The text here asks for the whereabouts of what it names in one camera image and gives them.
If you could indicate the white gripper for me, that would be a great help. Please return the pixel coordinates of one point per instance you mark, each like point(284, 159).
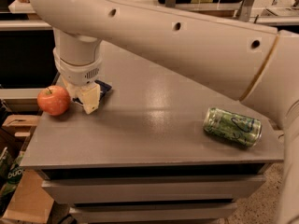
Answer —
point(78, 73)

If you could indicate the blue rxbar blueberry wrapper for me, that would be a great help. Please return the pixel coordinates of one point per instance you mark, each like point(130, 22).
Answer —
point(104, 89)

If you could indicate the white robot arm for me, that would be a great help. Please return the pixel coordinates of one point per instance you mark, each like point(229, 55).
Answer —
point(254, 64)

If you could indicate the red apple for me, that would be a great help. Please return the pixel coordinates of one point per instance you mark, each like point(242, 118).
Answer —
point(54, 100)

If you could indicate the upper grey drawer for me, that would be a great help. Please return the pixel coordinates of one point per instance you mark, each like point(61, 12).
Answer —
point(153, 189)

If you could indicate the grey drawer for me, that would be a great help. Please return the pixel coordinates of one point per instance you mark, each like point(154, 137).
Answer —
point(125, 214)
point(153, 189)

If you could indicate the green bag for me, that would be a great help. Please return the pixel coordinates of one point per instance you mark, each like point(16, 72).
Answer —
point(13, 178)

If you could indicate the cardboard box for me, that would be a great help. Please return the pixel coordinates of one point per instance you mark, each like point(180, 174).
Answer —
point(30, 203)

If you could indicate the green soda can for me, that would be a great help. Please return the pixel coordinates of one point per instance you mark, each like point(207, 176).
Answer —
point(234, 127)

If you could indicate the lower grey drawer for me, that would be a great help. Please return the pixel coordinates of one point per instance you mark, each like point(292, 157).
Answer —
point(125, 214)

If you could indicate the metal bracket right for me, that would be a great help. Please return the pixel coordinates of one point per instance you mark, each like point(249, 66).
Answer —
point(243, 14)

